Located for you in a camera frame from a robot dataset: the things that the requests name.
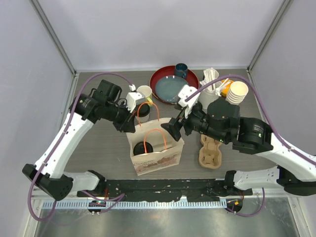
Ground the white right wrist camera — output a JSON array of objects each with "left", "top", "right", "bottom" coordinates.
[{"left": 176, "top": 85, "right": 200, "bottom": 119}]

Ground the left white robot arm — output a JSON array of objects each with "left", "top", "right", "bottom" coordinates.
[{"left": 22, "top": 80, "right": 142, "bottom": 201}]

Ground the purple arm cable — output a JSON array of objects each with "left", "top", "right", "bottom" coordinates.
[
  {"left": 27, "top": 72, "right": 136, "bottom": 222},
  {"left": 185, "top": 75, "right": 316, "bottom": 218}
]

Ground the orange round container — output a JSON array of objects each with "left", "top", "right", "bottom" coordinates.
[{"left": 220, "top": 79, "right": 234, "bottom": 97}]

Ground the brown paper takeout bag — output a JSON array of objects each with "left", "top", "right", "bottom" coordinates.
[{"left": 126, "top": 117, "right": 184, "bottom": 176}]

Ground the red lacquer round tray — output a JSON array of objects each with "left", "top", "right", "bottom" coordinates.
[{"left": 149, "top": 65, "right": 199, "bottom": 104}]

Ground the white stirrer holder cup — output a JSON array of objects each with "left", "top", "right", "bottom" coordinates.
[{"left": 198, "top": 81, "right": 222, "bottom": 110}]

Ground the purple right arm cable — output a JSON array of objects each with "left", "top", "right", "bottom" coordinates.
[{"left": 185, "top": 75, "right": 316, "bottom": 218}]

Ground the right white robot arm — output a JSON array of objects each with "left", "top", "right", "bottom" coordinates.
[{"left": 161, "top": 99, "right": 316, "bottom": 196}]

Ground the white paper cup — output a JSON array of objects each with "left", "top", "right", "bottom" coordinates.
[{"left": 136, "top": 114, "right": 149, "bottom": 123}]

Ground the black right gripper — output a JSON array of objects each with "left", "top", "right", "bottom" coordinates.
[{"left": 161, "top": 101, "right": 229, "bottom": 144}]

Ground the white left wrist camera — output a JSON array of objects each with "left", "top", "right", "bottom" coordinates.
[{"left": 126, "top": 84, "right": 146, "bottom": 113}]

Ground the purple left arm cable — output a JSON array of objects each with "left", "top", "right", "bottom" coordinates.
[{"left": 27, "top": 72, "right": 136, "bottom": 222}]

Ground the dark blue ceramic mug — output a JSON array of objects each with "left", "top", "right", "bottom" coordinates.
[{"left": 174, "top": 63, "right": 188, "bottom": 79}]

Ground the stack of white paper cups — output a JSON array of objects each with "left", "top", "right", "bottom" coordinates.
[{"left": 226, "top": 81, "right": 249, "bottom": 105}]

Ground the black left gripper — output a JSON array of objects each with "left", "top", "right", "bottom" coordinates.
[{"left": 104, "top": 101, "right": 138, "bottom": 133}]

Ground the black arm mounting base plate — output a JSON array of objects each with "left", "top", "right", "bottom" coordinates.
[{"left": 76, "top": 178, "right": 254, "bottom": 202}]

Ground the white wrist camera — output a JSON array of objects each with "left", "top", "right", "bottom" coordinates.
[
  {"left": 126, "top": 84, "right": 146, "bottom": 113},
  {"left": 176, "top": 85, "right": 200, "bottom": 119}
]

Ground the small paper cup with stirrers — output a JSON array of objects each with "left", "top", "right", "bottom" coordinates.
[{"left": 203, "top": 68, "right": 219, "bottom": 80}]

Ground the blue ceramic plate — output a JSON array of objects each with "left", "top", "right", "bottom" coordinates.
[{"left": 155, "top": 75, "right": 188, "bottom": 104}]

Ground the yellow-green ceramic mug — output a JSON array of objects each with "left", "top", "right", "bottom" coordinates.
[{"left": 137, "top": 85, "right": 153, "bottom": 102}]

